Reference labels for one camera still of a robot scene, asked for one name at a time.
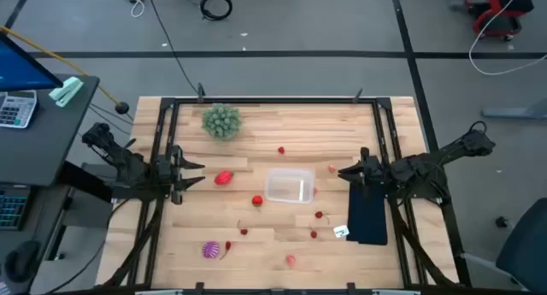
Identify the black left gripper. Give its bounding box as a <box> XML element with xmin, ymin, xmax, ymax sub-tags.
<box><xmin>156</xmin><ymin>145</ymin><xmax>207</xmax><ymax>205</ymax></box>

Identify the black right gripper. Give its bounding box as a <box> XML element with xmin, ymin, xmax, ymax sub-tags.
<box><xmin>338</xmin><ymin>147</ymin><xmax>389</xmax><ymax>189</ymax></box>

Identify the clear plastic tupperware container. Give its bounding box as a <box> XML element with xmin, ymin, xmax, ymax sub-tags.
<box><xmin>264</xmin><ymin>167</ymin><xmax>316</xmax><ymax>204</ymax></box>

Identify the purple spiky ball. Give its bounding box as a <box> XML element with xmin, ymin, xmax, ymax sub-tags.
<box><xmin>201</xmin><ymin>240</ymin><xmax>221</xmax><ymax>260</ymax></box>

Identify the dark blue cloth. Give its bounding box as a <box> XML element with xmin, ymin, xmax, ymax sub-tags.
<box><xmin>346</xmin><ymin>181</ymin><xmax>389</xmax><ymax>246</ymax></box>

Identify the green potted succulent plant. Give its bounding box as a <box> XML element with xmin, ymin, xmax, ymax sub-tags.
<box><xmin>201</xmin><ymin>103</ymin><xmax>244</xmax><ymax>141</ymax></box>

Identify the black desk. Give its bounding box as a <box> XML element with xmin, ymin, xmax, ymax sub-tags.
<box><xmin>0</xmin><ymin>74</ymin><xmax>101</xmax><ymax>188</ymax></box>

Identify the mint green stapler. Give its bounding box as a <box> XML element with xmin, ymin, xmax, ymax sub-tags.
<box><xmin>48</xmin><ymin>76</ymin><xmax>85</xmax><ymax>109</ymax></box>

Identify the grey table foot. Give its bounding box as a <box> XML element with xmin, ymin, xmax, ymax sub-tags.
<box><xmin>481</xmin><ymin>98</ymin><xmax>547</xmax><ymax>120</ymax></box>

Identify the yellow pole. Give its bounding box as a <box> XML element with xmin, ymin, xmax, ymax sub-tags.
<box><xmin>0</xmin><ymin>25</ymin><xmax>123</xmax><ymax>108</ymax></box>

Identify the backlit computer keyboard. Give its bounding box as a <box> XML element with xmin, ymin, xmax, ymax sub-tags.
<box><xmin>0</xmin><ymin>186</ymin><xmax>32</xmax><ymax>231</ymax></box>

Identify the grey desk calculator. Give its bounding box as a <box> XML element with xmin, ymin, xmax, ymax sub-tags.
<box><xmin>0</xmin><ymin>89</ymin><xmax>38</xmax><ymax>129</ymax></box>

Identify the dark blue office chair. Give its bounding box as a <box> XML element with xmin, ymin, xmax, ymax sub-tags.
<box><xmin>461</xmin><ymin>197</ymin><xmax>547</xmax><ymax>294</ymax></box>

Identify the black computer mouse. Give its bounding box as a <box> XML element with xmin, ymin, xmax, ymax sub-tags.
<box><xmin>3</xmin><ymin>239</ymin><xmax>42</xmax><ymax>283</ymax></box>

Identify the computer monitor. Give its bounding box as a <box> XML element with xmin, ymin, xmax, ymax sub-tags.
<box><xmin>0</xmin><ymin>32</ymin><xmax>64</xmax><ymax>93</ymax></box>

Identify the red and black cart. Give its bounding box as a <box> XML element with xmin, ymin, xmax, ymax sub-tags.
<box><xmin>463</xmin><ymin>0</ymin><xmax>535</xmax><ymax>42</ymax></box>

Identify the long black floor cable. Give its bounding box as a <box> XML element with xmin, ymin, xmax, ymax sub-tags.
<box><xmin>143</xmin><ymin>0</ymin><xmax>201</xmax><ymax>97</ymax></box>

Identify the black coiled cable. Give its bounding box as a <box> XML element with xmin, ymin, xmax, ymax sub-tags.
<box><xmin>199</xmin><ymin>0</ymin><xmax>234</xmax><ymax>21</ymax></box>

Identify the short white looped cable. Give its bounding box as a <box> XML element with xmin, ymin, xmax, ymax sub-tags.
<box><xmin>129</xmin><ymin>0</ymin><xmax>172</xmax><ymax>19</ymax></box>

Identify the long white floor cable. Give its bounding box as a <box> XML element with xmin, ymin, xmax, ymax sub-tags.
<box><xmin>468</xmin><ymin>0</ymin><xmax>547</xmax><ymax>77</ymax></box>

